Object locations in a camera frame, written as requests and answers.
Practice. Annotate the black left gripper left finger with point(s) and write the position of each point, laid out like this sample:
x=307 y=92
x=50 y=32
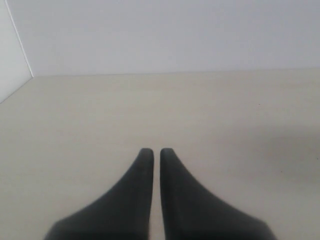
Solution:
x=122 y=213

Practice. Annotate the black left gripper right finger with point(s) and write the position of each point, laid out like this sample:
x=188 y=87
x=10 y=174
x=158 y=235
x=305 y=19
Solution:
x=191 y=212

